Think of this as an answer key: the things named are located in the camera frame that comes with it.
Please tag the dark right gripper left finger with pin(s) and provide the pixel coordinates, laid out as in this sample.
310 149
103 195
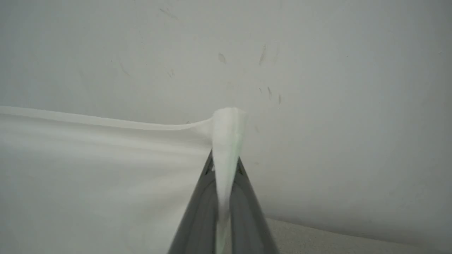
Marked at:
199 222

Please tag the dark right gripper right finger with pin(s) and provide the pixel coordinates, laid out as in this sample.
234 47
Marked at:
249 225

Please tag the white garment with black stitching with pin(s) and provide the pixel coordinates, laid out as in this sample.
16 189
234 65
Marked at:
88 176

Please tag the grey fabric sofa seat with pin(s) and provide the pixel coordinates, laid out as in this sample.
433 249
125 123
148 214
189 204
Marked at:
317 240

